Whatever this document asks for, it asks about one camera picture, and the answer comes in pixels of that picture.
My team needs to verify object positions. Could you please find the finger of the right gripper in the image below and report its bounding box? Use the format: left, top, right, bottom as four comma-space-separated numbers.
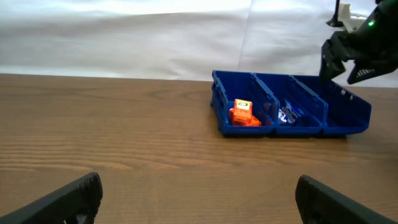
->
318, 39, 346, 86
346, 60, 398, 85

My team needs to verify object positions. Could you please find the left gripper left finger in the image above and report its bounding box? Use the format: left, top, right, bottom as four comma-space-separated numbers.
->
0, 172, 104, 224

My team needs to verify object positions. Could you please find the blue tray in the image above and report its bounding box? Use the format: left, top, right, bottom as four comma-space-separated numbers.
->
210, 70, 373, 138

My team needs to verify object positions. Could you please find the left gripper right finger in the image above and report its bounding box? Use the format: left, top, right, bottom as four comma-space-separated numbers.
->
294, 174, 398, 224

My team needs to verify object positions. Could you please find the black cable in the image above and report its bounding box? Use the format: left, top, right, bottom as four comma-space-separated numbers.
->
325, 0, 345, 28

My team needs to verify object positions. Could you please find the blue candy pack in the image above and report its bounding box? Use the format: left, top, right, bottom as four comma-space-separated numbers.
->
283, 98, 305, 121
277, 106, 296, 125

